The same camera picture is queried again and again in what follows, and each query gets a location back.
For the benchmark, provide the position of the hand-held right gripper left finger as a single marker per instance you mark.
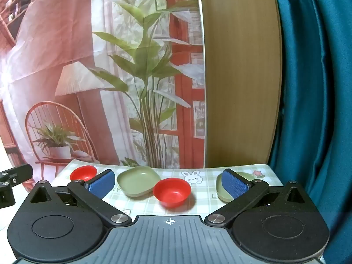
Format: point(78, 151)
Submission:
point(102, 184)

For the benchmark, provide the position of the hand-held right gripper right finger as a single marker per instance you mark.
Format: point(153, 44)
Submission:
point(233, 183)

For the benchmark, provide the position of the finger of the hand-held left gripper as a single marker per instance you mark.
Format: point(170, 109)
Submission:
point(19, 172)

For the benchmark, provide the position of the green square plate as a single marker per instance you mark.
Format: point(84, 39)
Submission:
point(220, 191)
point(137, 181)

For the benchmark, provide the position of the red bowl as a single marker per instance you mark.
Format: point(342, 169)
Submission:
point(82, 172)
point(172, 191)

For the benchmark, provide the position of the green checked tablecloth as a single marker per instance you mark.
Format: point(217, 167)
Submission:
point(203, 192)

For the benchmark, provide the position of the wooden board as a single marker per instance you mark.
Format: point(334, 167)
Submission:
point(239, 74)

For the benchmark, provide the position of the printed backdrop cloth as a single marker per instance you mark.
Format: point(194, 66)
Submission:
point(110, 74)

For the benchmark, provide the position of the teal curtain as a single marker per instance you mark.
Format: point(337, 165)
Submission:
point(316, 101)

